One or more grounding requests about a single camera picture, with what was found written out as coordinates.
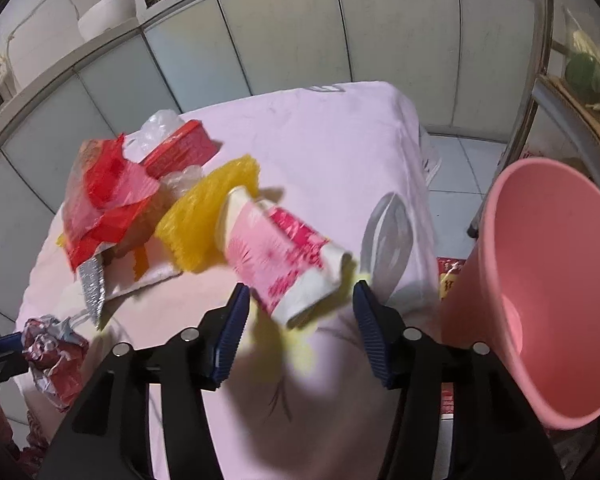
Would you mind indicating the metal shelf rack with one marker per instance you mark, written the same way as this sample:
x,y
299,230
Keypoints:
x,y
542,35

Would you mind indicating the pink plastic bucket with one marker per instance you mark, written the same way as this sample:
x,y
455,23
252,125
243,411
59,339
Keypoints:
x,y
555,260

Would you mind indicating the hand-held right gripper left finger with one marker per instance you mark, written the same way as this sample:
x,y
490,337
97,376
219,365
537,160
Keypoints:
x,y
232,330

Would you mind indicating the red clear plastic wrapper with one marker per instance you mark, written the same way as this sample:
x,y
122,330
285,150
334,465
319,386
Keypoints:
x,y
110,195

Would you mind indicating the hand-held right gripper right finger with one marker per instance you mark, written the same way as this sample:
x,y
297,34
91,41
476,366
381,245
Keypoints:
x,y
372,330

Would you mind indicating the silver foil bubble sheet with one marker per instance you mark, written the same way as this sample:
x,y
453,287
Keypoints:
x,y
92,285

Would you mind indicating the red cardboard box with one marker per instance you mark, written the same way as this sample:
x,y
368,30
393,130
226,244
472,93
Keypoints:
x,y
185,147

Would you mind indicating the yellow bubble wrap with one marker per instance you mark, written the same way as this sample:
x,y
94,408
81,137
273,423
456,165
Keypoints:
x,y
195,220

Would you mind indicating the white round pot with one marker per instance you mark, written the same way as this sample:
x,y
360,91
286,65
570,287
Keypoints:
x,y
107,15

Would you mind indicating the clear bubble wrap bag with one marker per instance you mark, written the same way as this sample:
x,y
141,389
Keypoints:
x,y
152,127

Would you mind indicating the clear bag of vegetables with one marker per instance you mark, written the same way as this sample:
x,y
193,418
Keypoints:
x,y
587,75

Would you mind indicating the red silver wrapper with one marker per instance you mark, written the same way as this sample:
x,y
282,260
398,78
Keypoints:
x,y
55,355

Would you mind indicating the pink white paper cup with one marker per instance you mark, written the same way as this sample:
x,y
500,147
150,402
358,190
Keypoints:
x,y
280,250

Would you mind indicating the grey kitchen cabinet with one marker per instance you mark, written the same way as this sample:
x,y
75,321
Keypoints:
x,y
280,35

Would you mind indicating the small clear plastic lump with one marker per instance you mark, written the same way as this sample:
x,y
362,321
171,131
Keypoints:
x,y
182,180

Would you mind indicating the pink floral blanket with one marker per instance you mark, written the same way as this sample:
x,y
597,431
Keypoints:
x,y
320,150

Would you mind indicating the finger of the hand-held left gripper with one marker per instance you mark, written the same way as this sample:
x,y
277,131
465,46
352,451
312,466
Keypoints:
x,y
2,346
2,372

